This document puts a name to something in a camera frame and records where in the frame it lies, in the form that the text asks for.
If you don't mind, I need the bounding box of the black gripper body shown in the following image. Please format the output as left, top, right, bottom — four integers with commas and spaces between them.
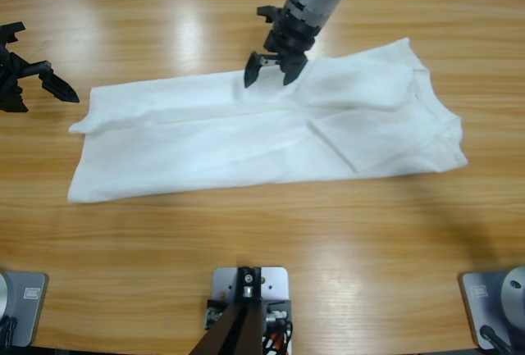
0, 45, 25, 100
260, 8, 321, 67

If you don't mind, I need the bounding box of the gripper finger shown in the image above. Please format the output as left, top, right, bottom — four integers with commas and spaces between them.
0, 92, 30, 114
281, 53, 308, 87
18, 59, 81, 104
244, 51, 268, 89

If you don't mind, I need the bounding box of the white t-shirt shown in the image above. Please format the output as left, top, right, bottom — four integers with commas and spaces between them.
67, 36, 469, 205

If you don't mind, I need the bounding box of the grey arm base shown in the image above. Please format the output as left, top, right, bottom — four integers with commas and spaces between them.
0, 271, 49, 348
458, 264, 525, 350

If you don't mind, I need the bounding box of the white mounting block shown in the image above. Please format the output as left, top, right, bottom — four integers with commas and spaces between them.
210, 265, 294, 355

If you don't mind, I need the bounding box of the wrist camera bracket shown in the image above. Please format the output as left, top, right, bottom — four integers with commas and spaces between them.
257, 5, 281, 25
0, 21, 26, 47

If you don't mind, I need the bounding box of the black base cable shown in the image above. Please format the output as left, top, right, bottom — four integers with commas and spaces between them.
0, 316, 18, 348
479, 324, 518, 355

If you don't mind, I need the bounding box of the dark brown post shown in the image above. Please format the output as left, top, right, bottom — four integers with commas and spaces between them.
190, 265, 264, 355

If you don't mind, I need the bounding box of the orange cable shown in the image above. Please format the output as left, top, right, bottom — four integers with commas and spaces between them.
262, 328, 294, 355

